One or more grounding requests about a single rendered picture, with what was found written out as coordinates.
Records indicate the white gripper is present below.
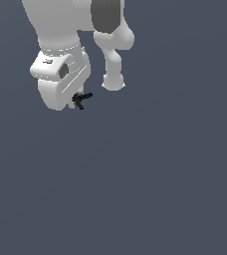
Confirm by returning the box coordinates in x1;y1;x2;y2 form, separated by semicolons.
37;51;92;113

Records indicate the small black clamp-shaped object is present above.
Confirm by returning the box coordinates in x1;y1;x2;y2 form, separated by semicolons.
71;92;94;111

